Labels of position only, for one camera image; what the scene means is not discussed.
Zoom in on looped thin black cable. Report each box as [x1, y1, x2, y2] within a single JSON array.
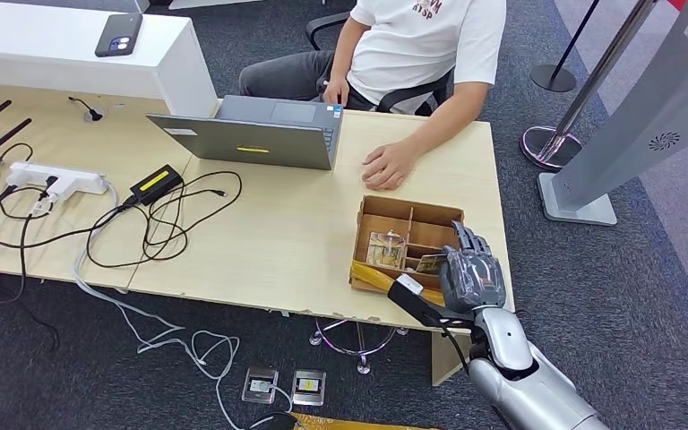
[[85, 170, 244, 270]]

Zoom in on person's right hand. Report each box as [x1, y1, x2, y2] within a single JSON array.
[[322, 77, 352, 108]]

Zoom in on person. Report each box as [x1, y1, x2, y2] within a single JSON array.
[[237, 0, 508, 192]]

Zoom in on black adapter mains cord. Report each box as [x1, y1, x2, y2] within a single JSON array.
[[0, 195, 141, 256]]

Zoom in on black office chair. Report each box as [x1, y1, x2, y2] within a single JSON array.
[[305, 10, 456, 117]]

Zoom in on black hanging power cords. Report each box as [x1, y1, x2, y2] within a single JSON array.
[[0, 142, 57, 306]]

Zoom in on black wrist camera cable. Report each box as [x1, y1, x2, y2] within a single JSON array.
[[437, 322, 473, 380]]

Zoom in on white power strip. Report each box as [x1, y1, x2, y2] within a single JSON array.
[[5, 161, 109, 203]]

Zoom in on chrome stanchion post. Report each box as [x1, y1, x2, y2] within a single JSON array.
[[520, 0, 657, 173]]

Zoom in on yellow taped floor package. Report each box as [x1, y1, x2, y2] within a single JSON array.
[[290, 413, 440, 430]]

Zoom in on white raised counter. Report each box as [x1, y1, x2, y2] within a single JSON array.
[[0, 0, 219, 118]]

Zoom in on desk grommet with black cable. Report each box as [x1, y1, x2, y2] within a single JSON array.
[[67, 96, 107, 124]]

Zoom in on black adapter yellow label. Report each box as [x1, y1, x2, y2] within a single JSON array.
[[129, 164, 185, 207]]

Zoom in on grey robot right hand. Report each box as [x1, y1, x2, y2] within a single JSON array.
[[438, 220, 507, 314]]

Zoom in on black smartphone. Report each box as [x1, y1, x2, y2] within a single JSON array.
[[94, 12, 144, 59]]

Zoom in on beige desk side panel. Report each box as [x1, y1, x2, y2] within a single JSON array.
[[431, 331, 477, 388]]

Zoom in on chrome stool base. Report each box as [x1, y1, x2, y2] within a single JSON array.
[[308, 317, 409, 376]]

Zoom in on clear-wrapped key card stack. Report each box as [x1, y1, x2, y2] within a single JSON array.
[[365, 229, 409, 270]]

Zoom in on grey open laptop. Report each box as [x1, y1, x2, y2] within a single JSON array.
[[145, 94, 345, 171]]

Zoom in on steel floor socket yellow label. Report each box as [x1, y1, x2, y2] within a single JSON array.
[[290, 368, 327, 408]]

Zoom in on brown divided cardboard box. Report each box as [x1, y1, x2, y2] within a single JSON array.
[[348, 195, 466, 298]]

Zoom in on steel floor socket white plug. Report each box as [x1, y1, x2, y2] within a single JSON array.
[[241, 365, 280, 406]]

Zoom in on white cable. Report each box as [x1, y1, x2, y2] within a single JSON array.
[[72, 182, 294, 430]]

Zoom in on single room key card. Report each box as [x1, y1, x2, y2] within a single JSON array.
[[415, 254, 447, 275]]

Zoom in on person's left hand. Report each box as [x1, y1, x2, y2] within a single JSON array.
[[361, 141, 421, 192]]

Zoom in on black stanchion post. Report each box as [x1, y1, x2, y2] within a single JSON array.
[[529, 0, 600, 93]]

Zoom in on black white wrist camera box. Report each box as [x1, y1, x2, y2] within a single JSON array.
[[387, 273, 476, 328]]

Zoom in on grey kiosk stand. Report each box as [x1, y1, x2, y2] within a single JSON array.
[[537, 0, 688, 228]]

